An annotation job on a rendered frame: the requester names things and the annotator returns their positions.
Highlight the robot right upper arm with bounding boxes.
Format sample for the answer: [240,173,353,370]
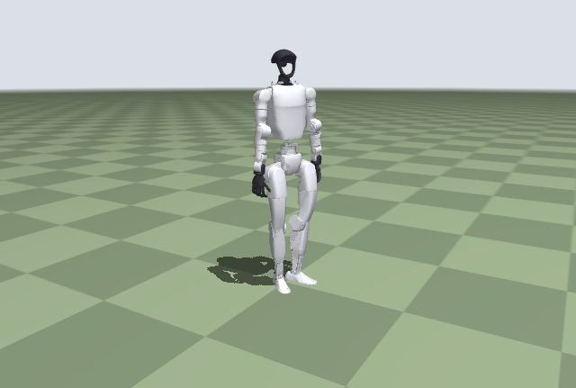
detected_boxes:
[254,88,272,139]

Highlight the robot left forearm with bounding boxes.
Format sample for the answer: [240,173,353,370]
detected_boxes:
[309,129,322,162]

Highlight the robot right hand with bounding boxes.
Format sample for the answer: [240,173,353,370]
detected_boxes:
[252,164,271,197]

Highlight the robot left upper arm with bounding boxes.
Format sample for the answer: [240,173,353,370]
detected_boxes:
[304,86,322,132]

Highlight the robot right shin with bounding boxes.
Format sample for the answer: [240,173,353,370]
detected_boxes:
[268,221,285,280]

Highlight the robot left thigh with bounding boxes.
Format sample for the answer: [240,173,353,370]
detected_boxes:
[289,159,318,230]

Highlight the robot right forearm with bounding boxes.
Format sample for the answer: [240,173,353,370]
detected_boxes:
[253,126,267,172]

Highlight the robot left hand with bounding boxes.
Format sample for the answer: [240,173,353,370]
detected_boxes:
[311,155,321,184]

